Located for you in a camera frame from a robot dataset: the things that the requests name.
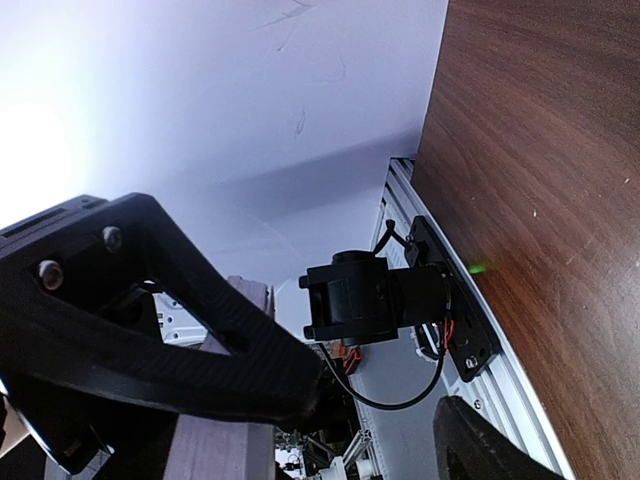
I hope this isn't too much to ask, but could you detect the front aluminium rail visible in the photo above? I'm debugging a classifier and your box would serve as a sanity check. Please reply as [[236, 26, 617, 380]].
[[351, 158, 575, 479]]

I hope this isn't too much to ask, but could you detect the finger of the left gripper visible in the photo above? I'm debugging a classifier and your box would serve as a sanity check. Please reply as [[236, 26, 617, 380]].
[[1, 193, 322, 474]]

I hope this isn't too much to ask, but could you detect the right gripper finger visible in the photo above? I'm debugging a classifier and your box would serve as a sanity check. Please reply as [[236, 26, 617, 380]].
[[433, 396, 561, 480]]

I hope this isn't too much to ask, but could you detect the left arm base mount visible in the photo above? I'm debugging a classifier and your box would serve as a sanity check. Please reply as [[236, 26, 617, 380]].
[[299, 215, 501, 382]]

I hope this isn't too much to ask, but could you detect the red-backed card deck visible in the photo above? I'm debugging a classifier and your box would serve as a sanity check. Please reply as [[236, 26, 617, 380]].
[[167, 274, 276, 480]]

